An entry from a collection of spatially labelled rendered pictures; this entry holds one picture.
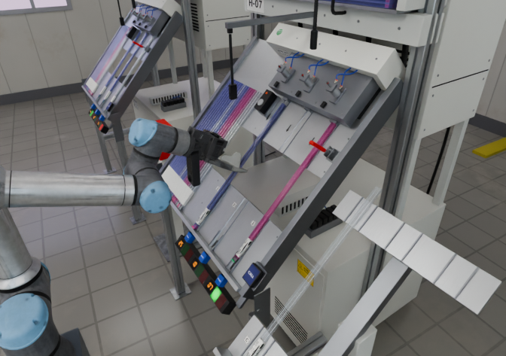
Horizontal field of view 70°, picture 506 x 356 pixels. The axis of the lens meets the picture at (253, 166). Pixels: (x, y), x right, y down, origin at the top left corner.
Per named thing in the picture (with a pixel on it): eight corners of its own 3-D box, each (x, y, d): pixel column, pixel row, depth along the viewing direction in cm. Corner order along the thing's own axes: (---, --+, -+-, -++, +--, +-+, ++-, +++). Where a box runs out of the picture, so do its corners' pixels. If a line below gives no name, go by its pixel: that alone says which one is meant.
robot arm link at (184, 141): (171, 157, 99) (160, 146, 104) (185, 160, 102) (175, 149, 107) (181, 132, 97) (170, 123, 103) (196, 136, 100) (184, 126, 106)
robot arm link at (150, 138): (123, 139, 97) (135, 111, 95) (160, 148, 104) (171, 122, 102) (132, 152, 92) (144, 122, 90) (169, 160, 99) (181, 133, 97)
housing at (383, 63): (394, 103, 100) (376, 74, 90) (287, 65, 136) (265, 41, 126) (412, 80, 100) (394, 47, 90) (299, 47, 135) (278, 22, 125)
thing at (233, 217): (248, 290, 100) (241, 289, 98) (163, 182, 148) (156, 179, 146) (288, 235, 99) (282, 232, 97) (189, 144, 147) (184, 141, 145)
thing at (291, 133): (331, 186, 100) (322, 179, 97) (218, 111, 148) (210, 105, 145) (402, 89, 99) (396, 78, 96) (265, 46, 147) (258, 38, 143)
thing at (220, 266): (251, 296, 102) (236, 291, 97) (166, 187, 150) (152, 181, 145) (254, 292, 102) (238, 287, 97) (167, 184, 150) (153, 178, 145)
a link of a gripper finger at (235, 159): (253, 159, 107) (225, 147, 106) (245, 177, 109) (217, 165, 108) (253, 157, 110) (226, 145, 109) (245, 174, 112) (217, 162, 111)
